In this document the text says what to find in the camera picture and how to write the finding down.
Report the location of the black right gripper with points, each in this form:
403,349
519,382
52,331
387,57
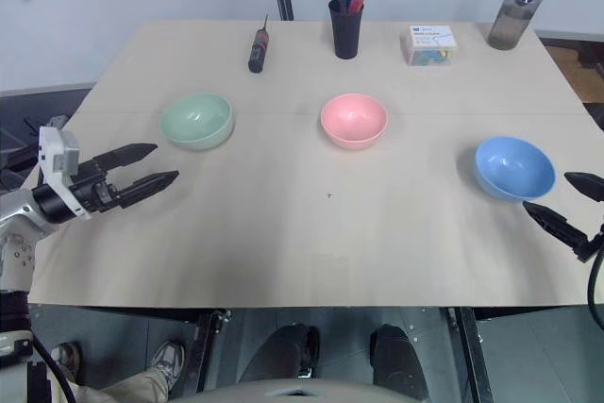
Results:
590,246

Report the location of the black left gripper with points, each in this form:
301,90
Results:
94,191

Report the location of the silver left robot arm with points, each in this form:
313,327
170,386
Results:
21,233

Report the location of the blue bowl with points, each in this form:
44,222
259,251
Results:
514,168

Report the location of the green bowl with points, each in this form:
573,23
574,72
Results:
197,121

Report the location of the black red-striped screwdriver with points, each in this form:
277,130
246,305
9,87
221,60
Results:
258,51

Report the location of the black table leg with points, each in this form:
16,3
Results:
469,356
207,351

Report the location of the grey sneaker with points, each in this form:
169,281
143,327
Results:
168,365
66,360

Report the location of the smoky grey water bottle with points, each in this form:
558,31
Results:
516,6

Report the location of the small white box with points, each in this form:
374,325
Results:
428,46

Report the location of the pink bowl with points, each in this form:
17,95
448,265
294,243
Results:
354,120

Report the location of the black pen cup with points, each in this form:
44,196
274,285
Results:
346,30

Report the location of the grey robot torso top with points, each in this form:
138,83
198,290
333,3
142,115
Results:
302,391

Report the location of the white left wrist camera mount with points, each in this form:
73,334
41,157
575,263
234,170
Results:
58,162

